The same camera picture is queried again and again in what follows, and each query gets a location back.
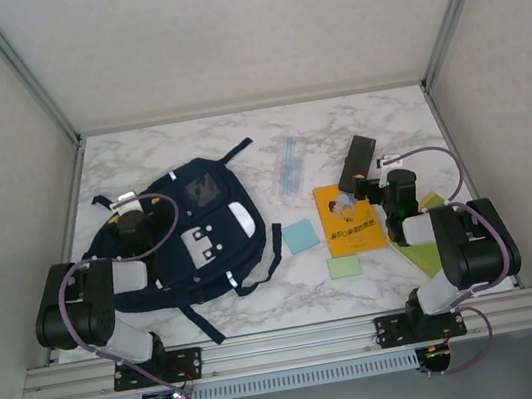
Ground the aluminium side rail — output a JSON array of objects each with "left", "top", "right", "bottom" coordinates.
[
  {"left": 422, "top": 72, "right": 523, "bottom": 302},
  {"left": 9, "top": 136, "right": 120, "bottom": 368}
]

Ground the aluminium back frame rail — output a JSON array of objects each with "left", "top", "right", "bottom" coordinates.
[{"left": 76, "top": 76, "right": 427, "bottom": 141}]

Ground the right aluminium side rail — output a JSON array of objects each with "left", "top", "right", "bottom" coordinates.
[{"left": 422, "top": 72, "right": 523, "bottom": 302}]

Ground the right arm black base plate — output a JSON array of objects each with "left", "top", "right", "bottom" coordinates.
[{"left": 373, "top": 302, "right": 470, "bottom": 350}]

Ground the aluminium mounting rail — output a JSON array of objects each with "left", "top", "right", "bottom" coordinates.
[{"left": 17, "top": 287, "right": 532, "bottom": 399}]

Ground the clear bag of blue pens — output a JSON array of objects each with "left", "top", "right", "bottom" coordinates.
[{"left": 263, "top": 131, "right": 316, "bottom": 203}]

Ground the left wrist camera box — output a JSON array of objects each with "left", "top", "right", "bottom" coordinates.
[{"left": 109, "top": 190, "right": 144, "bottom": 219}]

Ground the left aluminium side rail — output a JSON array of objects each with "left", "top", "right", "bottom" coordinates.
[{"left": 9, "top": 136, "right": 120, "bottom": 368}]

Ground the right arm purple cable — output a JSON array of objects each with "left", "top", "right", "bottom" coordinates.
[{"left": 378, "top": 134, "right": 532, "bottom": 382}]

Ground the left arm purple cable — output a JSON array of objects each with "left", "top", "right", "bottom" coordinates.
[{"left": 43, "top": 187, "right": 210, "bottom": 399}]

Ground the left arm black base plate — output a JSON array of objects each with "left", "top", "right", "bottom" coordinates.
[{"left": 108, "top": 344, "right": 207, "bottom": 393}]

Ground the black pencil case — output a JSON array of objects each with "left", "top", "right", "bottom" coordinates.
[{"left": 330, "top": 131, "right": 384, "bottom": 195}]

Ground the green sticky note pad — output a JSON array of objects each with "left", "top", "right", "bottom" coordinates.
[{"left": 326, "top": 253, "right": 364, "bottom": 281}]

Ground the green notebook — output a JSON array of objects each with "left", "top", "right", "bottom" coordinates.
[{"left": 380, "top": 190, "right": 456, "bottom": 286}]

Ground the left aluminium frame post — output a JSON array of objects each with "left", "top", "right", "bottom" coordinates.
[{"left": 0, "top": 0, "right": 86, "bottom": 158}]

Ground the aluminium frame post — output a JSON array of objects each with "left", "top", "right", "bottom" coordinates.
[
  {"left": 406, "top": 0, "right": 525, "bottom": 93},
  {"left": 0, "top": 0, "right": 86, "bottom": 158}
]

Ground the right aluminium frame post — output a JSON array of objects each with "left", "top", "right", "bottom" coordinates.
[{"left": 406, "top": 0, "right": 525, "bottom": 93}]

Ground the orange picture book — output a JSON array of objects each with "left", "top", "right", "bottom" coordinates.
[{"left": 312, "top": 176, "right": 389, "bottom": 260}]

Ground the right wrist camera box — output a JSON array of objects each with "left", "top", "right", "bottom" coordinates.
[{"left": 376, "top": 151, "right": 407, "bottom": 174}]

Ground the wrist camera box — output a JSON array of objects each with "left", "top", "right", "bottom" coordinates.
[
  {"left": 376, "top": 151, "right": 407, "bottom": 174},
  {"left": 109, "top": 190, "right": 144, "bottom": 219}
]

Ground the grey slotted cable duct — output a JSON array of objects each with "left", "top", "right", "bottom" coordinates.
[{"left": 103, "top": 349, "right": 422, "bottom": 399}]

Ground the blue sticky note pad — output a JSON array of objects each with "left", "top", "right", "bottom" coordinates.
[{"left": 279, "top": 216, "right": 324, "bottom": 257}]

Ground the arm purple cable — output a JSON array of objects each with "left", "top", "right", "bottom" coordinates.
[
  {"left": 378, "top": 134, "right": 532, "bottom": 382},
  {"left": 43, "top": 187, "right": 210, "bottom": 399}
]

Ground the navy blue backpack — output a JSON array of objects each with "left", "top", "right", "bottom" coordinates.
[{"left": 59, "top": 133, "right": 299, "bottom": 366}]

